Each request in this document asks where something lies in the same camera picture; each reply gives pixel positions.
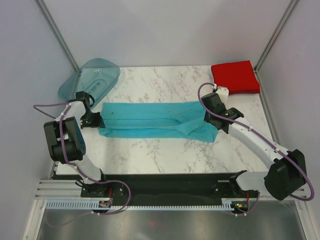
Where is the folded red t shirt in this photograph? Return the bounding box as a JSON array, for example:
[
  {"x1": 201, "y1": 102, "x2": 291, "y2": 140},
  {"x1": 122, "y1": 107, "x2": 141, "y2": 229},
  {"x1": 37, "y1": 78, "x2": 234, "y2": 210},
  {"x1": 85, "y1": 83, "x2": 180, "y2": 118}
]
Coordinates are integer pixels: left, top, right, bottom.
[{"x1": 211, "y1": 60, "x2": 261, "y2": 95}]

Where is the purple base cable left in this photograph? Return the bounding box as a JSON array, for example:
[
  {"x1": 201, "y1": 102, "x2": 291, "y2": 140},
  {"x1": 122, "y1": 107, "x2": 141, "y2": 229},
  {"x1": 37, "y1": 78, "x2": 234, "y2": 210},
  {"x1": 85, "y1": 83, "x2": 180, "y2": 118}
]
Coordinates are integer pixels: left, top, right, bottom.
[{"x1": 44, "y1": 179, "x2": 133, "y2": 228}]

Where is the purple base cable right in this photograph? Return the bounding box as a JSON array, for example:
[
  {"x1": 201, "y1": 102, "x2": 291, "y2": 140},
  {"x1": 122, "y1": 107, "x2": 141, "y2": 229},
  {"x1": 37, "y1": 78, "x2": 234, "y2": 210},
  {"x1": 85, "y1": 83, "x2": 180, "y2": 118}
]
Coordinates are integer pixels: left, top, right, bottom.
[{"x1": 229, "y1": 191, "x2": 262, "y2": 218}]

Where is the teal transparent plastic bin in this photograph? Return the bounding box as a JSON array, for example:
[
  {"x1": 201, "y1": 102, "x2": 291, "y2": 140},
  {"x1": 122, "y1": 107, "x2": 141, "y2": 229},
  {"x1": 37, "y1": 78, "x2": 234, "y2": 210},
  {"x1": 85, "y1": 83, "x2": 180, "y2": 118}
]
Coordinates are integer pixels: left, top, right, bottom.
[{"x1": 58, "y1": 58, "x2": 121, "y2": 107}]

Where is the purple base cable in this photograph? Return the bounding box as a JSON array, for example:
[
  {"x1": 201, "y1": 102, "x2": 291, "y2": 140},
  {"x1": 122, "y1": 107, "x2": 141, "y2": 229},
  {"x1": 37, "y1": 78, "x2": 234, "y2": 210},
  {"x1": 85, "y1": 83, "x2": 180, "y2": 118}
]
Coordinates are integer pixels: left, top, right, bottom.
[
  {"x1": 44, "y1": 179, "x2": 133, "y2": 228},
  {"x1": 229, "y1": 191, "x2": 262, "y2": 218}
]

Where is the aluminium frame rail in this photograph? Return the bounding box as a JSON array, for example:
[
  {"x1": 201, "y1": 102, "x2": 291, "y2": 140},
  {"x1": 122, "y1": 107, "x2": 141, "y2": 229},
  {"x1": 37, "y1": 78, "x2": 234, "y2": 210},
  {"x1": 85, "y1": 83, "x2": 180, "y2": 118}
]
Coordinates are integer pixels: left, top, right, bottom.
[{"x1": 35, "y1": 180, "x2": 82, "y2": 200}]

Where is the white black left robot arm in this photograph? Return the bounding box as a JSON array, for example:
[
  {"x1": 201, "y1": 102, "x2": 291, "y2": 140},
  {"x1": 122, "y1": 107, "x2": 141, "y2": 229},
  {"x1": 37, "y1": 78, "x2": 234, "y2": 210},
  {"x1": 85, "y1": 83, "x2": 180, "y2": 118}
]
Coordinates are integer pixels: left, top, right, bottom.
[{"x1": 43, "y1": 91, "x2": 110, "y2": 197}]

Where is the aluminium corner post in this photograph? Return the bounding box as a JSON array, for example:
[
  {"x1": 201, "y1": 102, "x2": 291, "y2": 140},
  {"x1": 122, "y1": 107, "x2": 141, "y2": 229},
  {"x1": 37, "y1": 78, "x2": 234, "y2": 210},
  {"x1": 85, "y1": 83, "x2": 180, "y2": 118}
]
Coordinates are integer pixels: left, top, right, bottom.
[
  {"x1": 35, "y1": 0, "x2": 79, "y2": 71},
  {"x1": 253, "y1": 0, "x2": 301, "y2": 73}
]

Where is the right aluminium corner post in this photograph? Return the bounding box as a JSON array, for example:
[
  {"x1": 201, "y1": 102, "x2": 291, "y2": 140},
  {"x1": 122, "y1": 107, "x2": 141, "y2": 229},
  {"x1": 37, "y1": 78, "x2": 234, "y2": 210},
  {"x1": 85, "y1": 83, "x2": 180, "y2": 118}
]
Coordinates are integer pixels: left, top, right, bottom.
[{"x1": 253, "y1": 0, "x2": 301, "y2": 73}]

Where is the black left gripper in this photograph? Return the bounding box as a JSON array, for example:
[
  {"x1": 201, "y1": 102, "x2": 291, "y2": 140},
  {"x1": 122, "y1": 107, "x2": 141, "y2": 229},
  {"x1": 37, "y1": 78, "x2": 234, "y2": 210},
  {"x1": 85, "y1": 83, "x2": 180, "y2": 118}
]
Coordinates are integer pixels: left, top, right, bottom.
[{"x1": 79, "y1": 111, "x2": 106, "y2": 130}]

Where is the left aluminium corner post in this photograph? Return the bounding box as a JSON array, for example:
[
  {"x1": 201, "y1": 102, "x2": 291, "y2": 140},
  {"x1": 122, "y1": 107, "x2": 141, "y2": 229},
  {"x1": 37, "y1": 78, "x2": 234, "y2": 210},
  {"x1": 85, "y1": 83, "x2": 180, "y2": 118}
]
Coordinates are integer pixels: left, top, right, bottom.
[{"x1": 35, "y1": 0, "x2": 79, "y2": 71}]

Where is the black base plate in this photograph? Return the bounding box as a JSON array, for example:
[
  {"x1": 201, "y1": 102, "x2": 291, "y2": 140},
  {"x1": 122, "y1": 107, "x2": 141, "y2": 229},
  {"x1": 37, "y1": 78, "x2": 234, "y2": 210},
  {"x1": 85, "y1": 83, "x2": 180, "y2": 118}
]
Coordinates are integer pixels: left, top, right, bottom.
[{"x1": 76, "y1": 173, "x2": 258, "y2": 205}]

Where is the white slotted cable duct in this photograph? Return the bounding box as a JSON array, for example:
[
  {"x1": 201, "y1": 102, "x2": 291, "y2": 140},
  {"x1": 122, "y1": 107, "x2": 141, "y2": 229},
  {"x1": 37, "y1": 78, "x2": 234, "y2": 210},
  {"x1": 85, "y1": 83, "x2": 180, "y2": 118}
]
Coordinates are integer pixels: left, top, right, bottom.
[{"x1": 45, "y1": 198, "x2": 249, "y2": 211}]

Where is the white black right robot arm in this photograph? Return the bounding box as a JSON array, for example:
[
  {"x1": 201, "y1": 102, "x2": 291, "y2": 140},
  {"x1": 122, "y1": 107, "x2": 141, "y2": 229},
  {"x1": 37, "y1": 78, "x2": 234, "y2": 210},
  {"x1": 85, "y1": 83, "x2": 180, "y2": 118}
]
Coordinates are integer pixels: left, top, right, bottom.
[{"x1": 199, "y1": 91, "x2": 308, "y2": 201}]

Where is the teal t shirt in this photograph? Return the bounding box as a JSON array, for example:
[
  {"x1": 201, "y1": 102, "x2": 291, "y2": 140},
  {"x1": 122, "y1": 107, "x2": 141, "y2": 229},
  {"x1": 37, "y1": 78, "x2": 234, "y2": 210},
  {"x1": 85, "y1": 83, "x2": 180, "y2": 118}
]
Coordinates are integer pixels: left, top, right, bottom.
[{"x1": 99, "y1": 101, "x2": 218, "y2": 143}]

